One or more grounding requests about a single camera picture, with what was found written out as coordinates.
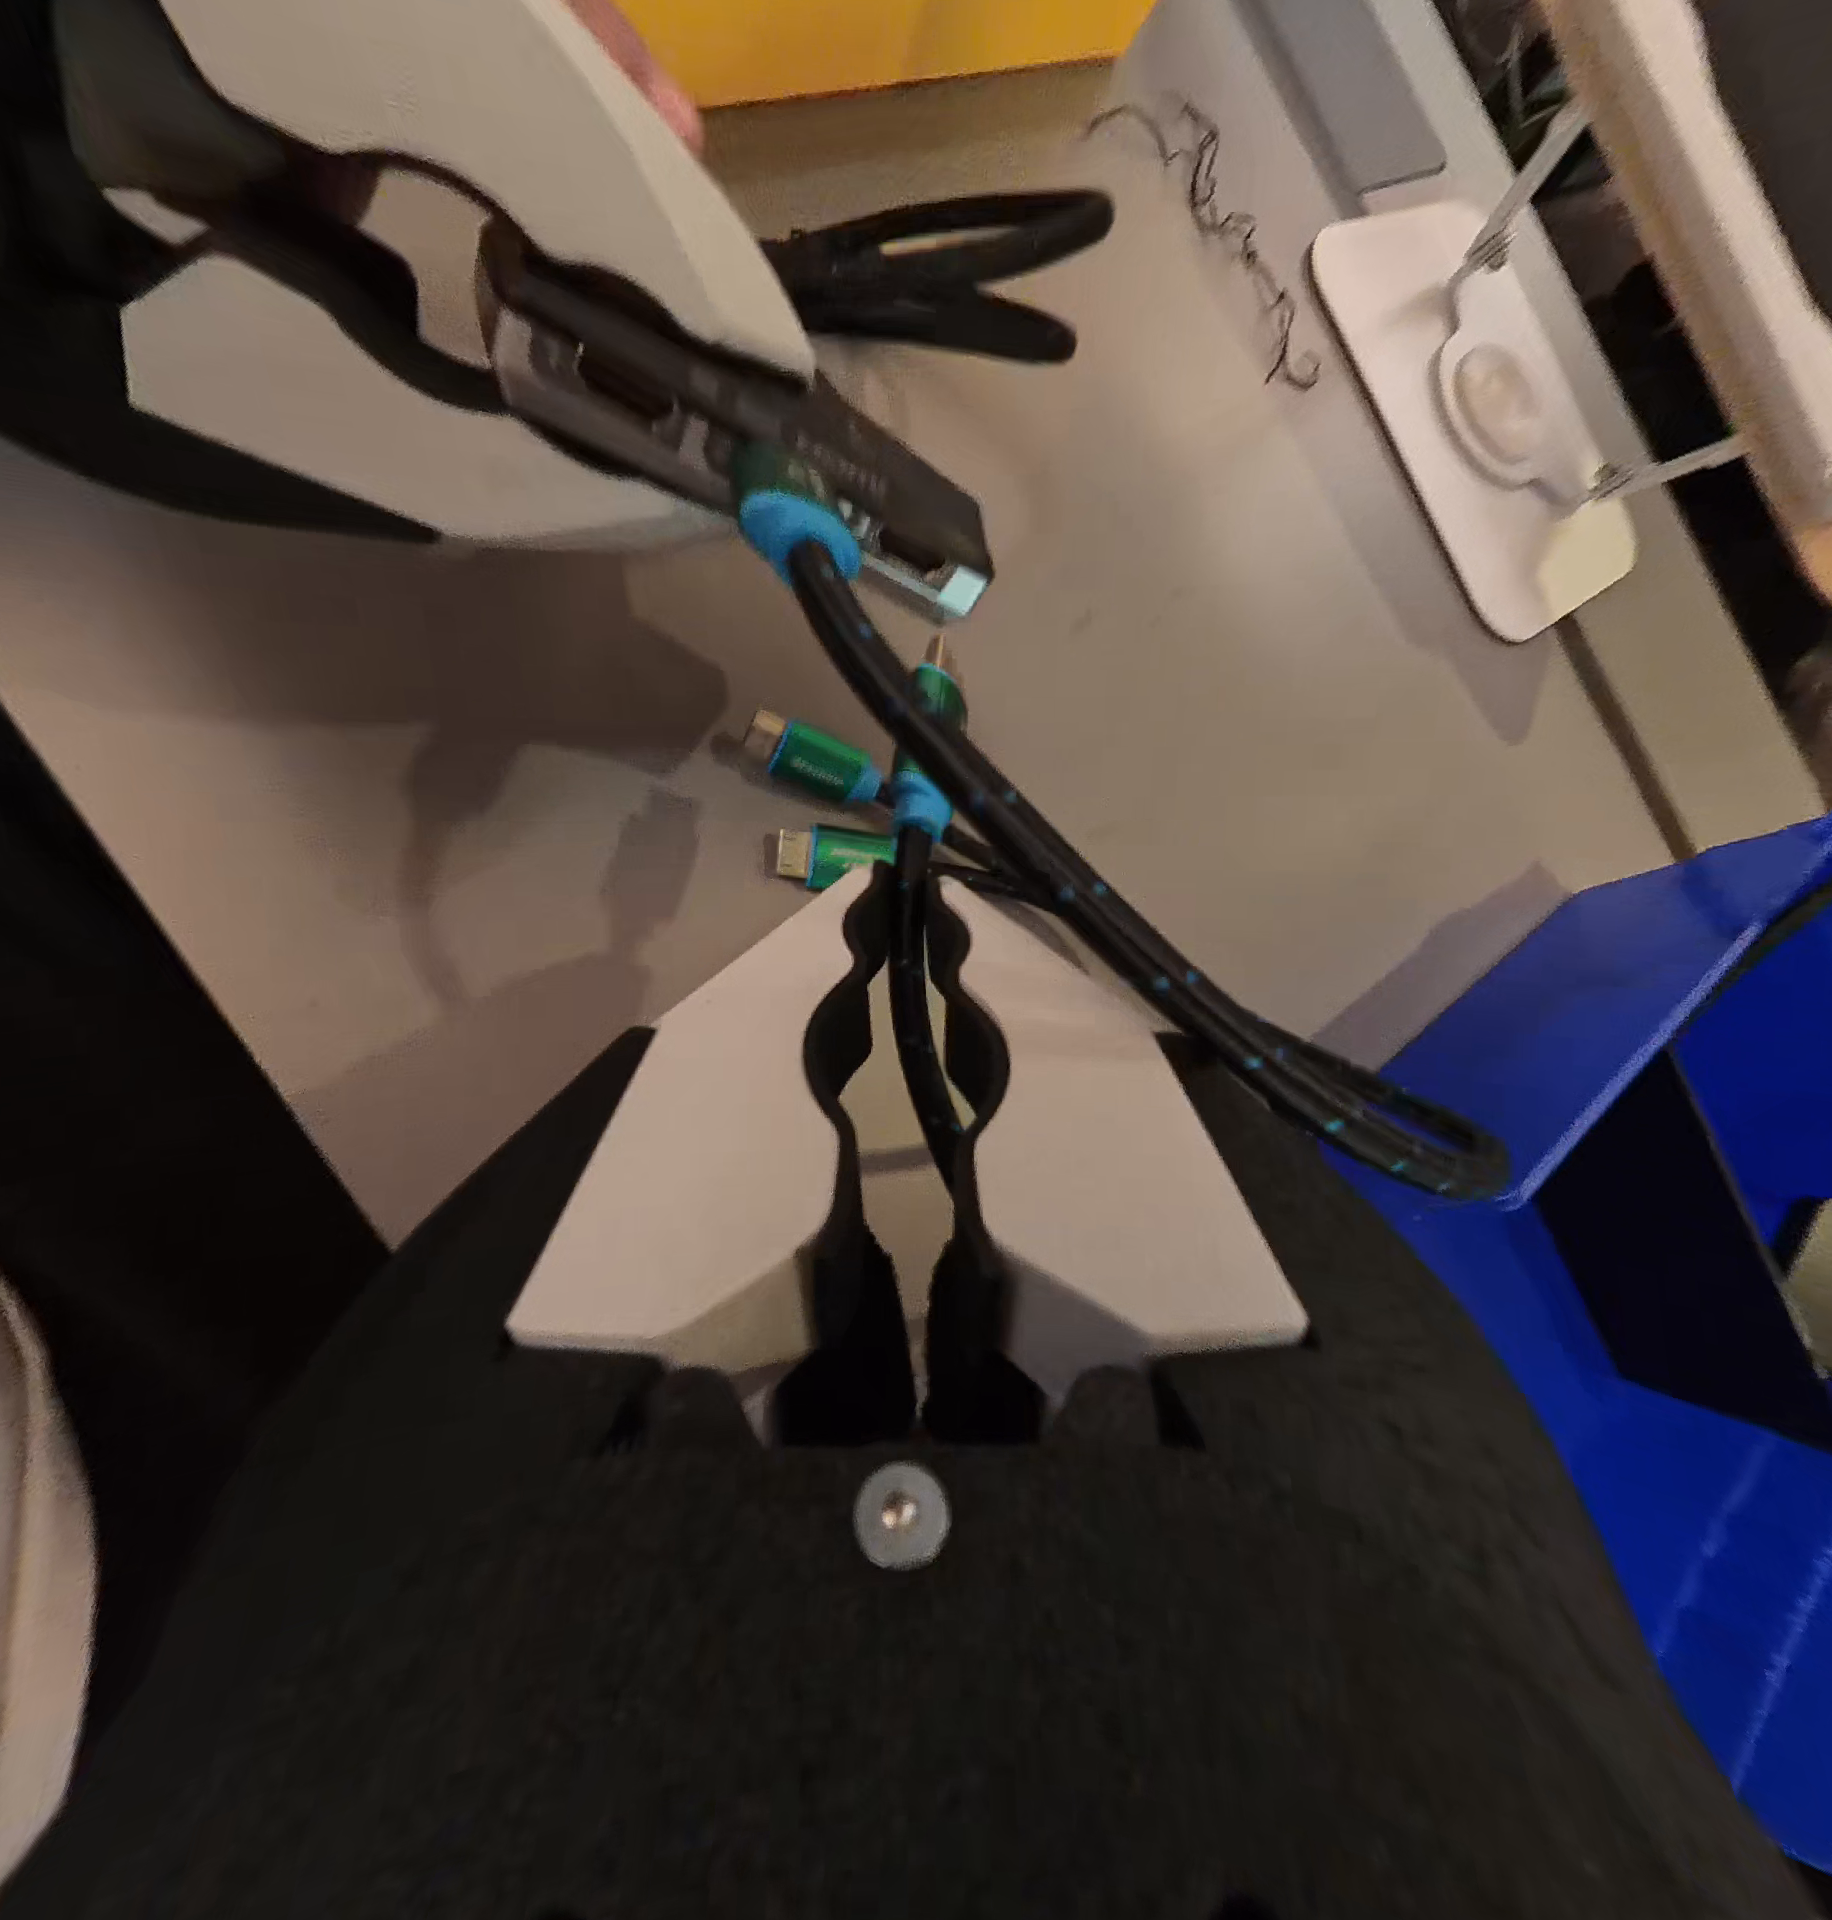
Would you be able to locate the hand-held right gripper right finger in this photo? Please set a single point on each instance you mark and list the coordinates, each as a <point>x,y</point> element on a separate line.
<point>1158,1200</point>

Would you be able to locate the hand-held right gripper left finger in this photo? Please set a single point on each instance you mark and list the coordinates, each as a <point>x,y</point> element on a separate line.
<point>662,1200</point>

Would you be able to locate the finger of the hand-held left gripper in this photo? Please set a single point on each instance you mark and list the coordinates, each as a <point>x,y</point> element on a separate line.
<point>557,150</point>
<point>347,421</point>

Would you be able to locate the yellow plastic bin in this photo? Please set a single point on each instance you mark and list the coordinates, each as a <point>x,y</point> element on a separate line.
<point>858,38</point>

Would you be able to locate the blue plastic bin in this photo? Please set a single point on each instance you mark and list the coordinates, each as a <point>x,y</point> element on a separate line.
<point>1728,1561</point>

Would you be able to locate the person's left hand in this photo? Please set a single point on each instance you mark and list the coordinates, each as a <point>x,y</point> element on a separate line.
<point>670,98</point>

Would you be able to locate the black bin divider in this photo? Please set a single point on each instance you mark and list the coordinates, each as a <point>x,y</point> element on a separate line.
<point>1683,1260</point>

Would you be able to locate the person's black trousers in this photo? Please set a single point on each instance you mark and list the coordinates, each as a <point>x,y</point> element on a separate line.
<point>107,1110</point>

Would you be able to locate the person's white shirt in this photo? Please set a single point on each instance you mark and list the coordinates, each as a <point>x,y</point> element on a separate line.
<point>17,1591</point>

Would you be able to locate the white panel stand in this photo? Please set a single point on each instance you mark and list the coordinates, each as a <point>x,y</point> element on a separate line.
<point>1487,421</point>

